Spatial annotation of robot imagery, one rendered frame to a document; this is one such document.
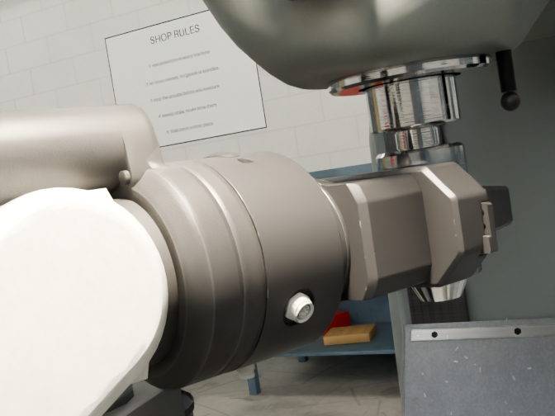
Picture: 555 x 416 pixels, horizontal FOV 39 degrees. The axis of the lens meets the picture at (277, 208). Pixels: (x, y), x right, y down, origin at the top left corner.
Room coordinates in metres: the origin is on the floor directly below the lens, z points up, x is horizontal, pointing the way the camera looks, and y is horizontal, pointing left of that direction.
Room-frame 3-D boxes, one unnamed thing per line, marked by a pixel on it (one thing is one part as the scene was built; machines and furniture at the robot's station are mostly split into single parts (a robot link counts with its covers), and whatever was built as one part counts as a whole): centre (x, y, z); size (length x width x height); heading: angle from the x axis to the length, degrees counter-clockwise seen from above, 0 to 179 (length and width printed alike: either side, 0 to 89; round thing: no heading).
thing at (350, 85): (0.42, -0.08, 1.31); 0.09 x 0.09 x 0.01
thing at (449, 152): (0.42, -0.08, 1.26); 0.05 x 0.05 x 0.01
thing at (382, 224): (0.36, -0.01, 1.23); 0.13 x 0.12 x 0.10; 40
